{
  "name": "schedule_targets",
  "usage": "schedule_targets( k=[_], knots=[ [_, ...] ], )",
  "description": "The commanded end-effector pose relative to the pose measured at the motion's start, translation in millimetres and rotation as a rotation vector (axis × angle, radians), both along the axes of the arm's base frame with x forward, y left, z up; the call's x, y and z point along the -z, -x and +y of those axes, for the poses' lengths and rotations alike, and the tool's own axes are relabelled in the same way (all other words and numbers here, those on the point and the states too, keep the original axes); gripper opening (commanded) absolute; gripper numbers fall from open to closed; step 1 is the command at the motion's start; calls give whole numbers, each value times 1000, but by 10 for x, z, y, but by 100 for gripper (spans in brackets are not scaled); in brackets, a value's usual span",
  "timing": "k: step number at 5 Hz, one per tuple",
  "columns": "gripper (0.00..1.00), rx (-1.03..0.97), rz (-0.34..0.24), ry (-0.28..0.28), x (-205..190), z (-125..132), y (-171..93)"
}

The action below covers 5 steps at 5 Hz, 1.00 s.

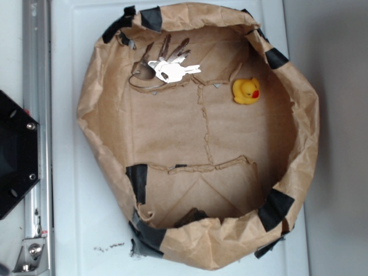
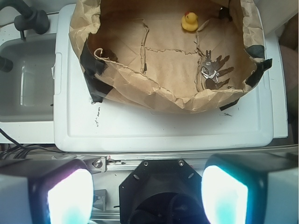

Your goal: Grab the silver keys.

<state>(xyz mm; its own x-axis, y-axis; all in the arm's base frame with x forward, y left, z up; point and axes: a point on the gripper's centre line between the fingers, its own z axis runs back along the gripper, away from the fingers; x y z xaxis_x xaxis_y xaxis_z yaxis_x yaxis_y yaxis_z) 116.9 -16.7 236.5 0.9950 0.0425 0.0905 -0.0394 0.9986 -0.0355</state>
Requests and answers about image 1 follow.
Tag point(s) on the aluminium rail frame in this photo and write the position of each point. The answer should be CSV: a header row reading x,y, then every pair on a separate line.
x,y
36,255

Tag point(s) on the brown paper bag bin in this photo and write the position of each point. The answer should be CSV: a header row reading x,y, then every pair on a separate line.
x,y
203,180

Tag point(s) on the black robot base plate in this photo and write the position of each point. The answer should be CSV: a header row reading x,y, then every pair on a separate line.
x,y
19,154

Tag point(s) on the silver keys bunch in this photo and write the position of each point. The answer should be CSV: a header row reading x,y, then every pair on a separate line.
x,y
168,69

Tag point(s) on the yellow rubber duck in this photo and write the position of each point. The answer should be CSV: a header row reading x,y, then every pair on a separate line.
x,y
246,91

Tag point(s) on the white tray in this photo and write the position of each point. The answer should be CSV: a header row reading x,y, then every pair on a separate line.
x,y
91,235

